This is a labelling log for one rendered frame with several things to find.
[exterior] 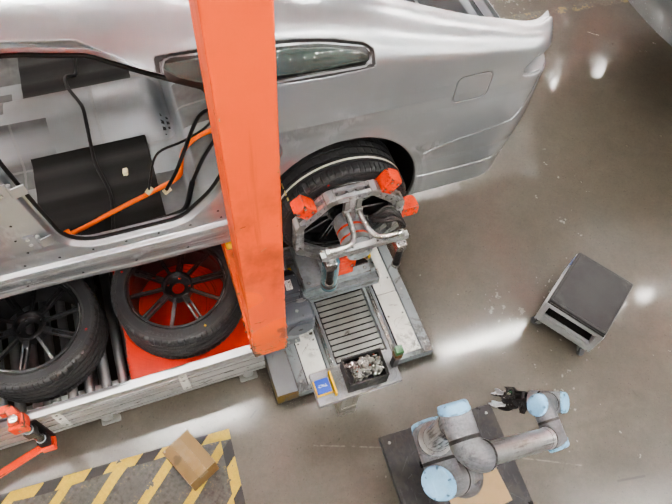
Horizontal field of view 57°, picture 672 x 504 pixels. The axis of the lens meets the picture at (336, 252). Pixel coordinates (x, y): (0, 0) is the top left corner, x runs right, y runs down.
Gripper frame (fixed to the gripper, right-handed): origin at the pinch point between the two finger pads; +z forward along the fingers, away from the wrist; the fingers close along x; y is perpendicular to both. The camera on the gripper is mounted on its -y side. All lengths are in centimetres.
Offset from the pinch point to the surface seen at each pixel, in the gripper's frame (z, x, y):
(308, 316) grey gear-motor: 80, -11, 59
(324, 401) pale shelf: 59, 28, 45
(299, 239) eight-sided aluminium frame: 56, -27, 100
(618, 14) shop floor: 18, -383, -61
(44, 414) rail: 149, 82, 124
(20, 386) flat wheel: 150, 76, 141
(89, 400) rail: 138, 68, 113
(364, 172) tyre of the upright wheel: 22, -55, 107
